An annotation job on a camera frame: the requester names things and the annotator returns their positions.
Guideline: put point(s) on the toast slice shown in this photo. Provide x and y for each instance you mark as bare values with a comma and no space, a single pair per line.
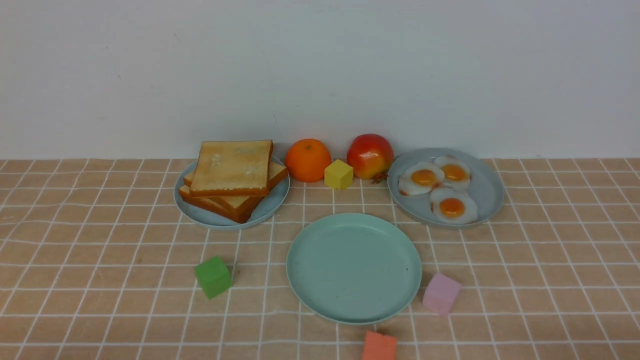
277,173
238,209
232,168

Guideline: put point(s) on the fried egg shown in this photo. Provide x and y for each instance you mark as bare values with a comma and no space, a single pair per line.
457,174
420,179
452,206

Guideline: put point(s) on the yellow cube block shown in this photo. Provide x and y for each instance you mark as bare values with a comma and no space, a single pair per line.
338,175

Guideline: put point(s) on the orange fruit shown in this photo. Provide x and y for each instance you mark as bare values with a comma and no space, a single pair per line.
307,159

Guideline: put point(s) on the blue plate under toast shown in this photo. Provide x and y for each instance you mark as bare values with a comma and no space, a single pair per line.
272,202

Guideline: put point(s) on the red yellow apple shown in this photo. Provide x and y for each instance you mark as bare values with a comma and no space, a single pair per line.
370,156

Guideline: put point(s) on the green centre plate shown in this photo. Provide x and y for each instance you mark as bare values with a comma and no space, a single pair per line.
354,269

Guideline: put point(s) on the green cube block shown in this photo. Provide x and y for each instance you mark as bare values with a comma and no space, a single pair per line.
213,276

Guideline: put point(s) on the pink cube block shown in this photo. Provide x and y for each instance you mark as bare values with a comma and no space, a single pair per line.
440,294

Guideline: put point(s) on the blue plate under eggs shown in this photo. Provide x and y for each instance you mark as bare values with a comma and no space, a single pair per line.
486,188

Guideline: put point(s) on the orange cube block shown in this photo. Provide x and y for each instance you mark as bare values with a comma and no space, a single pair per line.
378,346

